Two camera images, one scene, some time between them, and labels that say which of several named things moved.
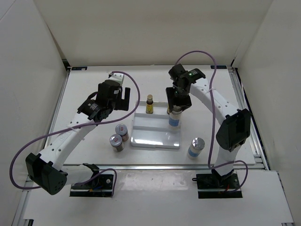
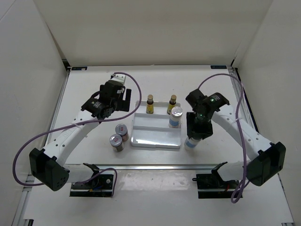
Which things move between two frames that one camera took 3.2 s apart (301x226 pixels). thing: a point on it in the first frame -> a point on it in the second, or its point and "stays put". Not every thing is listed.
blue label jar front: (194, 149) -> (191, 144)
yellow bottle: (149, 108) stays put
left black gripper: (125, 101) stays put
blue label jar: (175, 118) stays put
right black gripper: (170, 92) -> (192, 128)
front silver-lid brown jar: (116, 141) stays put
